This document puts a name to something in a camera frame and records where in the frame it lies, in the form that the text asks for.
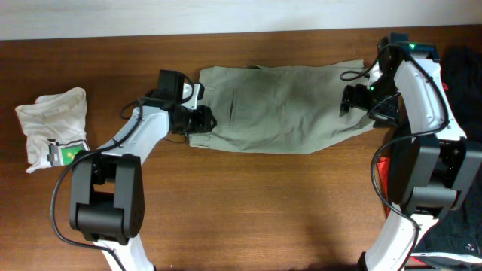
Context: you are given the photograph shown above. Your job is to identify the white folded t-shirt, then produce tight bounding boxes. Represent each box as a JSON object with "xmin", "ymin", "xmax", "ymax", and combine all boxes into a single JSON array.
[{"xmin": 15, "ymin": 87, "xmax": 89, "ymax": 173}]

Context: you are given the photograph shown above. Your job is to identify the red cloth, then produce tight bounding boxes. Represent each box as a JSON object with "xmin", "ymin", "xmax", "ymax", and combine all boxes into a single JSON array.
[{"xmin": 375, "ymin": 123, "xmax": 456, "ymax": 218}]

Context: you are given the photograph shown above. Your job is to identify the black clothes pile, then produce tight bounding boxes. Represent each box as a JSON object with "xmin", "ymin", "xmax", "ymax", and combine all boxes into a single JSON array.
[{"xmin": 413, "ymin": 45, "xmax": 482, "ymax": 257}]

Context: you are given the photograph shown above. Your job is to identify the khaki green shorts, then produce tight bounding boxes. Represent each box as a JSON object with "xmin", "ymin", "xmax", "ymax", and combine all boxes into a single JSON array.
[{"xmin": 189, "ymin": 59, "xmax": 374, "ymax": 154}]

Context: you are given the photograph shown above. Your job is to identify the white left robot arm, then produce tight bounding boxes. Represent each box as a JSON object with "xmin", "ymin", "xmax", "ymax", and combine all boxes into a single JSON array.
[{"xmin": 69, "ymin": 70, "xmax": 217, "ymax": 270}]

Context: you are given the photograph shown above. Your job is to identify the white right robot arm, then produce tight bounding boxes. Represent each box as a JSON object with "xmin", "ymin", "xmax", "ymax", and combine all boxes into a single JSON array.
[{"xmin": 353, "ymin": 33, "xmax": 481, "ymax": 270}]

